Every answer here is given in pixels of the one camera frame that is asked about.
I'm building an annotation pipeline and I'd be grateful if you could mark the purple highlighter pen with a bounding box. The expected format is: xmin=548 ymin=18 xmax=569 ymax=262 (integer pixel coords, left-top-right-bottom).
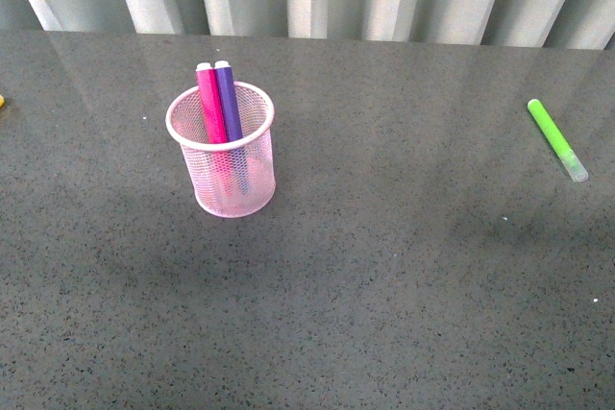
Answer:
xmin=214 ymin=60 xmax=249 ymax=194

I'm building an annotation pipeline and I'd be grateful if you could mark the pink highlighter pen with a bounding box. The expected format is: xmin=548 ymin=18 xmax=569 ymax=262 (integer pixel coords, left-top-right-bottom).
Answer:
xmin=196 ymin=62 xmax=233 ymax=197

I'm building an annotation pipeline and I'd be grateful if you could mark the pink mesh pen cup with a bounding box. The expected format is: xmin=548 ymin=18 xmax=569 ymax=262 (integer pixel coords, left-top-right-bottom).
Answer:
xmin=165 ymin=82 xmax=276 ymax=218

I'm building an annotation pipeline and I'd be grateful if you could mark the green highlighter pen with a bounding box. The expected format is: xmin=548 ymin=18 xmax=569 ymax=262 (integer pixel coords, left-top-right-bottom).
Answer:
xmin=527 ymin=99 xmax=589 ymax=182

